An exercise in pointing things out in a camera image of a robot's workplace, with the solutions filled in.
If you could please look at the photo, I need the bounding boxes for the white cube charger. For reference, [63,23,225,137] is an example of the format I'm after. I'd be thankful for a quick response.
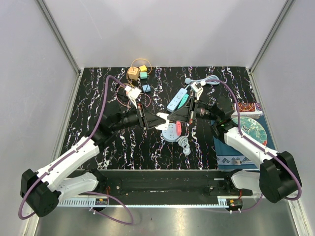
[157,112,168,120]

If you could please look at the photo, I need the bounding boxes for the red and green plate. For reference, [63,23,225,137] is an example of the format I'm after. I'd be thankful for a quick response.
[240,116,268,145]

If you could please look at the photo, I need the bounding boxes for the orange charging cable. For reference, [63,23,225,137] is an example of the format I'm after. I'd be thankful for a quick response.
[117,58,152,90]

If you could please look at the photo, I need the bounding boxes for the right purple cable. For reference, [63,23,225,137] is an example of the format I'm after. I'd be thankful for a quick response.
[201,79,303,213]

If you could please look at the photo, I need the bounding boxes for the green cube charger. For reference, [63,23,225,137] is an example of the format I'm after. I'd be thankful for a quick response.
[140,72,148,79]

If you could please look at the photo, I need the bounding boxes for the wooden cube charger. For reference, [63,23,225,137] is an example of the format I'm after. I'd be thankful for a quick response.
[127,66,140,80]

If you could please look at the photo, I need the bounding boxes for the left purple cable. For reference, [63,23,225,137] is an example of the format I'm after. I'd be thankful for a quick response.
[18,75,135,225]

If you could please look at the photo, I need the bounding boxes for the blue cube charger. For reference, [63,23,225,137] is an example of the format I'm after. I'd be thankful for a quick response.
[142,84,151,93]

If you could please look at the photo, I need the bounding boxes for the pink charging cable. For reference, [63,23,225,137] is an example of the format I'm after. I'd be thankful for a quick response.
[116,92,152,111]

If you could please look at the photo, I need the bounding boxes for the right aluminium post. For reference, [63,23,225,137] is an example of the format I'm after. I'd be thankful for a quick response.
[249,0,295,73]

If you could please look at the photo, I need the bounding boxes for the round blue power strip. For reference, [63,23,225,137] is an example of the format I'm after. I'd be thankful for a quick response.
[162,123,181,143]

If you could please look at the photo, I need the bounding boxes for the aluminium post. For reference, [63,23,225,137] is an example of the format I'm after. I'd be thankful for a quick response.
[35,0,81,75]
[249,0,295,73]

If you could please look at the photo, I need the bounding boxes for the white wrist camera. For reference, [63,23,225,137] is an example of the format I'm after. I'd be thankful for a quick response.
[190,80,206,100]
[124,85,141,108]

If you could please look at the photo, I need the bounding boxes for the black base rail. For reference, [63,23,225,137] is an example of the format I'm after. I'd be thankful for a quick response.
[48,169,284,197]

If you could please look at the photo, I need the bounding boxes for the teal triangular power strip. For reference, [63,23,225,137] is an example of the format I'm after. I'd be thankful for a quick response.
[177,94,189,109]

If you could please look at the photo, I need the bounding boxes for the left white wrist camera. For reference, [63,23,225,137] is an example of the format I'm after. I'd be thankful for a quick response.
[124,85,141,108]

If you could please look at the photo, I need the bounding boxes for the blue placemat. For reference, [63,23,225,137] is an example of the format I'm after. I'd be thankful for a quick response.
[213,124,275,170]

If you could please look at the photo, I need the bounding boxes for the round strip cable and plug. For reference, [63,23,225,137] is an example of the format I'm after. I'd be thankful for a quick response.
[176,137,191,156]

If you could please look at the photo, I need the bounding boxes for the pink plug adapter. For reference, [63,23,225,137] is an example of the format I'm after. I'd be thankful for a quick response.
[176,121,182,136]

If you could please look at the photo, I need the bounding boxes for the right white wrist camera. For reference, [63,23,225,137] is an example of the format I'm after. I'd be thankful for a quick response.
[190,80,206,100]

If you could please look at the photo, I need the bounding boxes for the light blue coiled cable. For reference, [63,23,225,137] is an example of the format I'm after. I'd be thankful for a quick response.
[185,75,221,92]

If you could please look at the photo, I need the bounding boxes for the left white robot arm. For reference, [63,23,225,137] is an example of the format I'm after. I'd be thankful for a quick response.
[18,103,169,219]

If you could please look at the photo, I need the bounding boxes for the yellow cube charger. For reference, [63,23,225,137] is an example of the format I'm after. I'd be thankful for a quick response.
[139,65,147,72]

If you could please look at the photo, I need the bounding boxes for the purple cable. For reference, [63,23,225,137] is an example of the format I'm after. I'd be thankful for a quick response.
[18,75,135,225]
[201,79,303,213]

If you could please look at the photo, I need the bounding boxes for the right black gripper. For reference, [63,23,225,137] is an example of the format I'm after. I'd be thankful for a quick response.
[167,97,219,124]

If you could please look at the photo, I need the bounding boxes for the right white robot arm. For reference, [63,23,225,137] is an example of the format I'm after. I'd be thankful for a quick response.
[168,97,302,203]

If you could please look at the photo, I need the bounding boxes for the left aluminium post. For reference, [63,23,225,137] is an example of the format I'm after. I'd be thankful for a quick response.
[35,0,81,75]

